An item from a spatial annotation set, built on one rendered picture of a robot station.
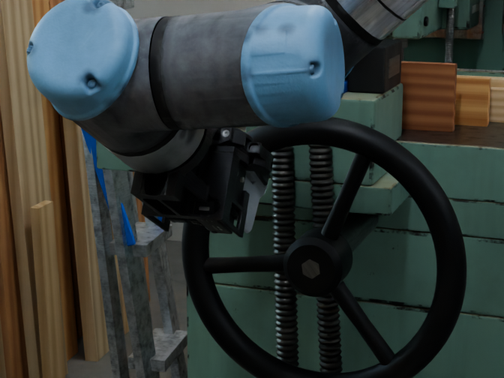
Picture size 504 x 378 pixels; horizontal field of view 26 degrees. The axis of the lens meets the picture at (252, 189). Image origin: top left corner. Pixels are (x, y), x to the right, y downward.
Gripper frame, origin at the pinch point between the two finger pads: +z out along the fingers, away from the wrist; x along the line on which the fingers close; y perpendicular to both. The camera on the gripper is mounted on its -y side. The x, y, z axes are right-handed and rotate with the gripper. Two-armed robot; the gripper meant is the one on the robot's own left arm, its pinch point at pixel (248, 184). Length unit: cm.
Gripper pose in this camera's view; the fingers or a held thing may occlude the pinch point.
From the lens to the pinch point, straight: 100.8
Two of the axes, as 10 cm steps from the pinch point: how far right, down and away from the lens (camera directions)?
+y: -1.6, 9.5, -2.7
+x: 9.4, 0.6, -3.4
